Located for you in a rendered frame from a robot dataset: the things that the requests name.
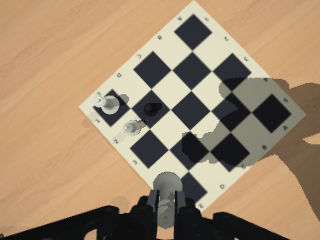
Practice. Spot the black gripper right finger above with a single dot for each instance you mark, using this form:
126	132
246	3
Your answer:
190	225

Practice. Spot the black and cream chessboard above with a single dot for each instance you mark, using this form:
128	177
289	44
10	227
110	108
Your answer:
218	112

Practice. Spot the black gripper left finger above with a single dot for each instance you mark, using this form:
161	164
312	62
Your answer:
139	223

